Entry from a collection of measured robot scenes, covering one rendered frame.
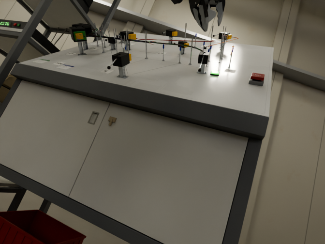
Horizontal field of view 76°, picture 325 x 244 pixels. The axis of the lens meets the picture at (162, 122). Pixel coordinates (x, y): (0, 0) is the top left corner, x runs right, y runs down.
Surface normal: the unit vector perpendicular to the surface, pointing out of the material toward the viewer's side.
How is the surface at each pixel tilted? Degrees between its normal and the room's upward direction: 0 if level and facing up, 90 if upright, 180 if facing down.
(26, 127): 90
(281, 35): 90
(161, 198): 90
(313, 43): 90
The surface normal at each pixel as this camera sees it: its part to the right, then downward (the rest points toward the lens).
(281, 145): 0.05, -0.24
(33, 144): -0.26, -0.33
